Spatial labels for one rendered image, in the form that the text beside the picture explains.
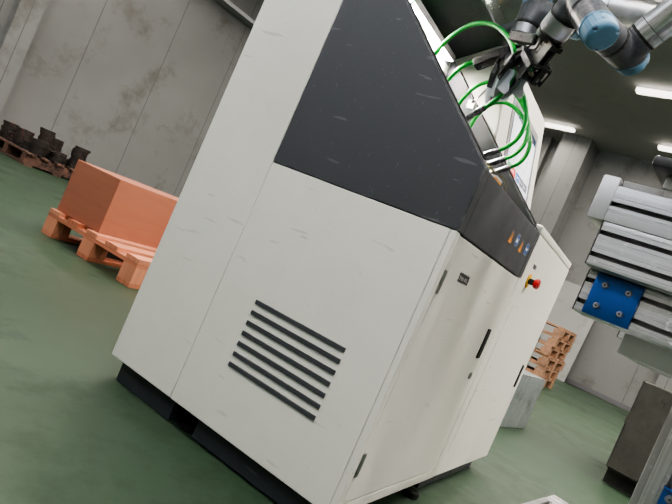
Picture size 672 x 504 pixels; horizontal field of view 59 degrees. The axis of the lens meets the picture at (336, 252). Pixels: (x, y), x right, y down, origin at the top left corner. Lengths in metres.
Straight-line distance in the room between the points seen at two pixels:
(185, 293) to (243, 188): 0.35
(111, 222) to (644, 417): 3.25
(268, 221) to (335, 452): 0.62
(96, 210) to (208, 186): 1.96
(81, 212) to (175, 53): 7.04
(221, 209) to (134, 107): 8.63
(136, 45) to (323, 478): 9.20
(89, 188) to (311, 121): 2.33
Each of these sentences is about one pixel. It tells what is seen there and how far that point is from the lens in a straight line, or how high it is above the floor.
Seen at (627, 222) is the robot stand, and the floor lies 0.91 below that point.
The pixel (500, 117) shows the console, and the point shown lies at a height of 1.30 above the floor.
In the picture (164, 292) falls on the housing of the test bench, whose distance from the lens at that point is 1.82.
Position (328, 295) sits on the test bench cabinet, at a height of 0.53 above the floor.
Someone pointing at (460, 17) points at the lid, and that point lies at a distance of 2.16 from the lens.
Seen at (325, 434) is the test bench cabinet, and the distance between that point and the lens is 1.47.
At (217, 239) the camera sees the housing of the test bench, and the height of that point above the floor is 0.53.
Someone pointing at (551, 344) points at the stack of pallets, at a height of 0.56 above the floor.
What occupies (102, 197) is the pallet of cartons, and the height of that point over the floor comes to 0.35.
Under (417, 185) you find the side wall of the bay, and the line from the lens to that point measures 1.44.
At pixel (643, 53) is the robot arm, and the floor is 1.33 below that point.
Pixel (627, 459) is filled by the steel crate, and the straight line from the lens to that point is 3.92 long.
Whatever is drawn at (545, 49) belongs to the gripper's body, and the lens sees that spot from 1.59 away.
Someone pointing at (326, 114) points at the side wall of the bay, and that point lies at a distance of 1.63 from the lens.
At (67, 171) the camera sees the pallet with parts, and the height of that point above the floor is 0.11.
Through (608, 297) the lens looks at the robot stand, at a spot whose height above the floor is 0.77.
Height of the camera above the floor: 0.66
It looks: 1 degrees down
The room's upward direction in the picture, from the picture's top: 24 degrees clockwise
